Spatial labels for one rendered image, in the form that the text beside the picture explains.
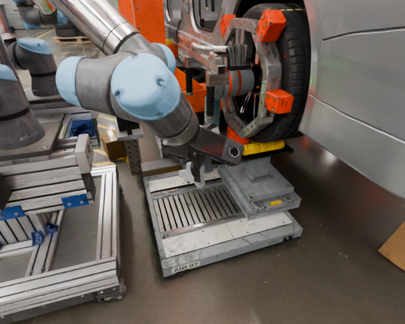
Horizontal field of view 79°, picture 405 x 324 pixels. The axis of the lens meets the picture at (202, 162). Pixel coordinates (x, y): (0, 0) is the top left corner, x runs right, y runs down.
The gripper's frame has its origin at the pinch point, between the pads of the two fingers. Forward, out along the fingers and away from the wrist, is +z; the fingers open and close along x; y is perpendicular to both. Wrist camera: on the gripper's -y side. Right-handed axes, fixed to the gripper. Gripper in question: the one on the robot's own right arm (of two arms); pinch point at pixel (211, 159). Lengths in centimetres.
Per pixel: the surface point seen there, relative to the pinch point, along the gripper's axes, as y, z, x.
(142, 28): 71, 42, -73
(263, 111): -5, 42, -35
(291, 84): -13, 34, -45
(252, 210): -8, 91, 4
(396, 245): -89, 114, 0
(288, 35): -8, 26, -61
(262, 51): 0, 28, -54
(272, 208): -18, 98, -1
